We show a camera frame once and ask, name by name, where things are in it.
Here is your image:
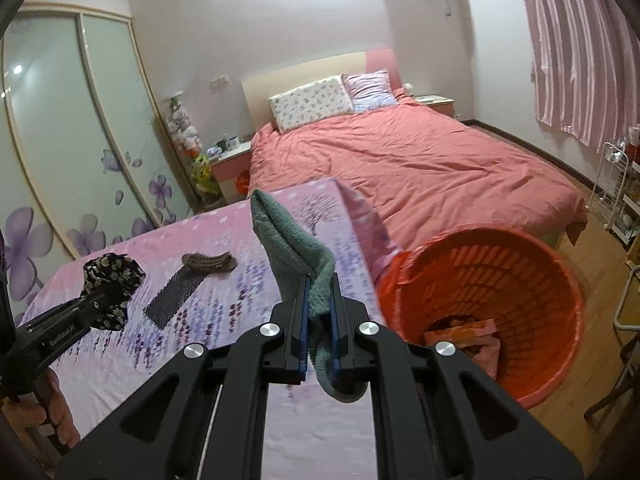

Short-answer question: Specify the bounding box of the person's left hand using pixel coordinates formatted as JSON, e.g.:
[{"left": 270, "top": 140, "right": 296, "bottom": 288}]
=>
[{"left": 10, "top": 369, "right": 82, "bottom": 456}]

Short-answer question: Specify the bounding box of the green towel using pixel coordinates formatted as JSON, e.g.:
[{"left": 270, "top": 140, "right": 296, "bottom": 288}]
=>
[{"left": 250, "top": 189, "right": 368, "bottom": 403}]

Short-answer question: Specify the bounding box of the black checkered cloth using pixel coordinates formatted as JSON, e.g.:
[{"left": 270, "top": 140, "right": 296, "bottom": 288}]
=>
[{"left": 143, "top": 265, "right": 206, "bottom": 327}]

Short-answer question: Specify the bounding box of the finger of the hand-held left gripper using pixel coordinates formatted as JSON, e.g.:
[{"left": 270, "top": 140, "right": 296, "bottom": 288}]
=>
[{"left": 75, "top": 282, "right": 131, "bottom": 326}]

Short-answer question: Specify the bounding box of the red duvet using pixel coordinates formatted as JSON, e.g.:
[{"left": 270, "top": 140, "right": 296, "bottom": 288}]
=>
[{"left": 248, "top": 87, "right": 588, "bottom": 251}]

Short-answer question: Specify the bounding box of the plush toy tower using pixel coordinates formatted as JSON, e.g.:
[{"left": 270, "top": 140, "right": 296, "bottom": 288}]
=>
[{"left": 166, "top": 92, "right": 221, "bottom": 196}]

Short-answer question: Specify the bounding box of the pink and white nightstand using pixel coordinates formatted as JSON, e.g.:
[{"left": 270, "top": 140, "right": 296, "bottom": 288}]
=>
[
  {"left": 210, "top": 140, "right": 252, "bottom": 202},
  {"left": 415, "top": 94, "right": 456, "bottom": 119}
]

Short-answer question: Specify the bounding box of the white metal stool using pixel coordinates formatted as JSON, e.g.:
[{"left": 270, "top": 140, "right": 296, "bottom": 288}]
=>
[{"left": 612, "top": 265, "right": 640, "bottom": 332}]

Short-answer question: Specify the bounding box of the purple striped pillow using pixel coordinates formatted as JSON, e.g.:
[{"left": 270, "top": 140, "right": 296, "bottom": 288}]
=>
[{"left": 342, "top": 68, "right": 398, "bottom": 112}]

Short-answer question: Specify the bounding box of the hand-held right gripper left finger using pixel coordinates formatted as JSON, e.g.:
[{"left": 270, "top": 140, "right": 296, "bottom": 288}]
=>
[{"left": 57, "top": 277, "right": 311, "bottom": 480}]

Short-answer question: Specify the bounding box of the pink printed blanket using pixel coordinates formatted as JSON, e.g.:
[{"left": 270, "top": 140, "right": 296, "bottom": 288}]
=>
[{"left": 15, "top": 177, "right": 401, "bottom": 480}]

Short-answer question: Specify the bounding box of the flower print sliding wardrobe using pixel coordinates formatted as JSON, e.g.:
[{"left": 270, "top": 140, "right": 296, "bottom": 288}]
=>
[{"left": 0, "top": 2, "right": 193, "bottom": 326}]

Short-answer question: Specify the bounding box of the pink striped curtain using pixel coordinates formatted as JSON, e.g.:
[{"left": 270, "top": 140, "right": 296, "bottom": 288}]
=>
[{"left": 510, "top": 0, "right": 640, "bottom": 153}]

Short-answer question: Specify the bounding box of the white floral pillow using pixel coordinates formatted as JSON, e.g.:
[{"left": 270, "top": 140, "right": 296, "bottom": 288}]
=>
[{"left": 269, "top": 76, "right": 355, "bottom": 135}]

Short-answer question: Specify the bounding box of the black floral cloth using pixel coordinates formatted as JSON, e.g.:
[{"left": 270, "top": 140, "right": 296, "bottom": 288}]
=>
[{"left": 82, "top": 253, "right": 147, "bottom": 331}]

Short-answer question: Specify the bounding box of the beige and pink headboard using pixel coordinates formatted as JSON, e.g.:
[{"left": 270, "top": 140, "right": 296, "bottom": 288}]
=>
[{"left": 241, "top": 48, "right": 403, "bottom": 133}]

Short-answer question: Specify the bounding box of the dark wooden chair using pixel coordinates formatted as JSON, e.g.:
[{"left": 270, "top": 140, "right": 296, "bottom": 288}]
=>
[{"left": 585, "top": 335, "right": 640, "bottom": 431}]

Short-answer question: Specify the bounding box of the orange plastic basket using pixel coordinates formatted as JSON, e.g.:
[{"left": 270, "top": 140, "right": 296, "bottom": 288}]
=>
[{"left": 376, "top": 228, "right": 586, "bottom": 409}]

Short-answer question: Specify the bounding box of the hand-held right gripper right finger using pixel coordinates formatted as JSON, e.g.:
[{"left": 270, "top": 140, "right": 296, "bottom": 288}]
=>
[{"left": 327, "top": 277, "right": 583, "bottom": 480}]

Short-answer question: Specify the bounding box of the pink plastic bag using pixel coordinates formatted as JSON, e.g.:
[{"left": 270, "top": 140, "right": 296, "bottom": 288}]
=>
[{"left": 470, "top": 335, "right": 502, "bottom": 381}]

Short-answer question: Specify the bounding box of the white wire rack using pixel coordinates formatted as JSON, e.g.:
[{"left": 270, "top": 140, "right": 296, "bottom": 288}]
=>
[{"left": 587, "top": 142, "right": 640, "bottom": 246}]

